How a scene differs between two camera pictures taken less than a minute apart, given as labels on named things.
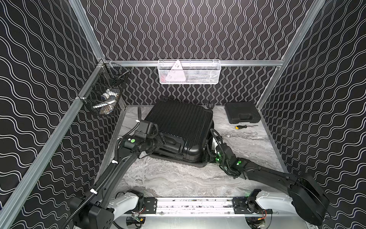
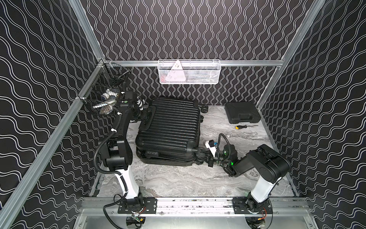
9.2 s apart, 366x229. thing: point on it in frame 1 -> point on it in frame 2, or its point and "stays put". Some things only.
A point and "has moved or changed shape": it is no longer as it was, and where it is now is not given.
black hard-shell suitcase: x=187 y=128 has moved or changed shape
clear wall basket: x=202 y=71 stays put
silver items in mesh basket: x=109 y=98 stays put
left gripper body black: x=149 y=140 -> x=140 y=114
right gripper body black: x=217 y=158 -> x=210 y=160
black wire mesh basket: x=102 y=94 stays put
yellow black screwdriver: x=240 y=127 stays put
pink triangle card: x=176 y=73 stays put
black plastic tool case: x=238 y=112 stays put
